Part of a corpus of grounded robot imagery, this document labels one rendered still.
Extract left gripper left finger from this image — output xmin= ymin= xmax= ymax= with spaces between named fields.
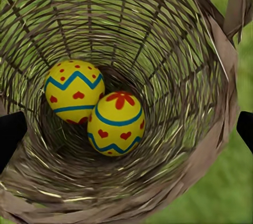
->
xmin=0 ymin=111 xmax=27 ymax=175

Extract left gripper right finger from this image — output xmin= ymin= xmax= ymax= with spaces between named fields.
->
xmin=236 ymin=111 xmax=253 ymax=153

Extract wicker basket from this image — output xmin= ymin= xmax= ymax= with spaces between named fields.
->
xmin=0 ymin=0 xmax=253 ymax=224

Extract easter egg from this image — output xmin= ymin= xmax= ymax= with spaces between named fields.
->
xmin=43 ymin=59 xmax=106 ymax=124
xmin=87 ymin=91 xmax=145 ymax=157

